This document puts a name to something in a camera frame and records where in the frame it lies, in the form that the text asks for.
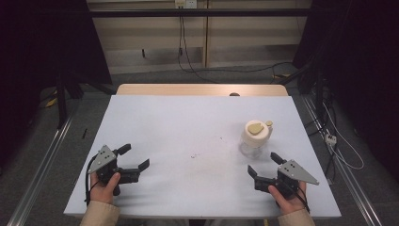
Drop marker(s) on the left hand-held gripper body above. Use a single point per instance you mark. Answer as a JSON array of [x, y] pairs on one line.
[[103, 158]]

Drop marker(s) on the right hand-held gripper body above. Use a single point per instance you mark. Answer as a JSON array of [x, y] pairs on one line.
[[295, 172]]

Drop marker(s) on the cream white cup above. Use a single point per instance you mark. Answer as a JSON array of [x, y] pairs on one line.
[[255, 138]]

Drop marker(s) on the person's right hand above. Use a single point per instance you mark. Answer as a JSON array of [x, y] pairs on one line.
[[290, 205]]

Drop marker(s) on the person's left hand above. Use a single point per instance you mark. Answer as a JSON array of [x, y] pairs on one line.
[[105, 193]]

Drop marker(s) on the white power strip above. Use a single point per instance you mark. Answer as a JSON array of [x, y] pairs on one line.
[[330, 139]]

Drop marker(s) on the white table mat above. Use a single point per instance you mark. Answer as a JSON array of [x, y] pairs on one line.
[[188, 125]]

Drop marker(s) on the black metal stand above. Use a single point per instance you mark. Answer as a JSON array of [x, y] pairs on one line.
[[61, 100]]

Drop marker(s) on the yellow tape piece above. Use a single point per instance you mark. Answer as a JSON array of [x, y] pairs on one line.
[[51, 102]]

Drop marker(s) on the dark table grommet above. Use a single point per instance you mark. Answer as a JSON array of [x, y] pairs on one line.
[[234, 94]]

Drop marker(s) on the wooden table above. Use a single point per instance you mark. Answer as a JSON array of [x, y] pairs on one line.
[[188, 89]]

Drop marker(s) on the black curtain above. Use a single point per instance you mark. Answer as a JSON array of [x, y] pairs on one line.
[[37, 47], [363, 62]]

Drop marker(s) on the black horizontal bar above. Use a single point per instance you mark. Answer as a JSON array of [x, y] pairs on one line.
[[200, 12]]

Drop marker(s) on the aluminium floor rail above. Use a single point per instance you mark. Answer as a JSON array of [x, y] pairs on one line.
[[40, 169], [345, 175]]

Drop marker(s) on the white wall socket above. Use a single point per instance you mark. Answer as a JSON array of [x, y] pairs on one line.
[[185, 3]]

